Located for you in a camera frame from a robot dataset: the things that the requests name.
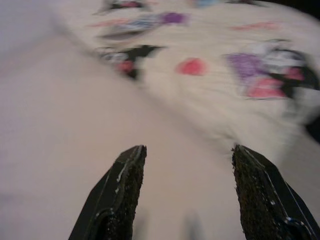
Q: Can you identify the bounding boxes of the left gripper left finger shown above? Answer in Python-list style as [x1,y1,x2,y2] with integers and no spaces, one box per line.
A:
[68,144,148,240]

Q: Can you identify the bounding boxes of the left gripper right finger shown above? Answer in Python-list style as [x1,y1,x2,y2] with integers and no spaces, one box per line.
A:
[232,143,320,240]

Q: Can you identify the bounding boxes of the plain white pillow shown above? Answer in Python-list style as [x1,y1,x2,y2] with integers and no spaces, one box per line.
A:
[0,29,276,240]

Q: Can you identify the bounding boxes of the cartoon print white bedding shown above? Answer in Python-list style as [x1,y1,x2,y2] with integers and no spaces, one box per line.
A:
[57,0,320,161]

